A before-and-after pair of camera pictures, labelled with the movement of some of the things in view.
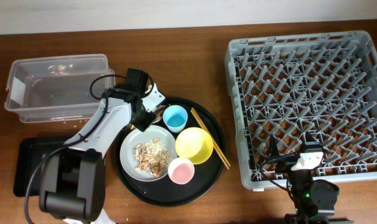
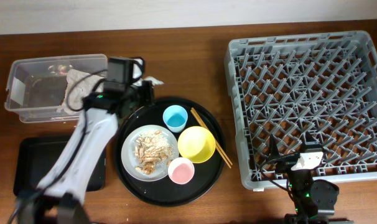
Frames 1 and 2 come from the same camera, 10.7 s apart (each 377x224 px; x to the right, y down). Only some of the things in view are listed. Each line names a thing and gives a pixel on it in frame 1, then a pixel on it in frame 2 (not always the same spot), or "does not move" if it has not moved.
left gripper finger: x=156 y=118 → x=148 y=93
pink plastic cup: x=181 y=170 does not move
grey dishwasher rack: x=333 y=85 does not move
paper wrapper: x=158 y=112 → x=154 y=81
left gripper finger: x=139 y=117 → x=131 y=104
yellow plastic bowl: x=195 y=144 does not move
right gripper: x=285 y=165 does not move
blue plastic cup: x=175 y=117 does not move
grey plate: x=145 y=155 does not move
